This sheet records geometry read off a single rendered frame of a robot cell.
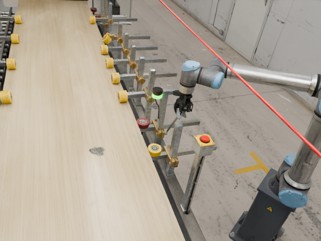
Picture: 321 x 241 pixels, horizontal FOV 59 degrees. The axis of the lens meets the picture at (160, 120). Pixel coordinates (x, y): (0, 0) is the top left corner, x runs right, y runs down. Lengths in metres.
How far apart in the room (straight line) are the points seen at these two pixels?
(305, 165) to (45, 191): 1.31
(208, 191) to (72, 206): 1.56
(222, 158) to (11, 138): 2.03
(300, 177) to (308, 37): 2.93
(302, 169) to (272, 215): 0.56
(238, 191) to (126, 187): 1.55
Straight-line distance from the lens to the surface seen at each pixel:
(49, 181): 1.49
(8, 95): 1.99
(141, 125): 1.77
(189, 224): 1.59
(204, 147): 1.23
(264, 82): 1.58
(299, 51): 4.49
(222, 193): 2.71
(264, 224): 2.25
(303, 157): 1.65
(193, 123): 1.95
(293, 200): 1.81
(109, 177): 1.47
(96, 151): 1.58
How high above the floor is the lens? 2.02
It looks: 38 degrees down
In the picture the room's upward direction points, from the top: 8 degrees clockwise
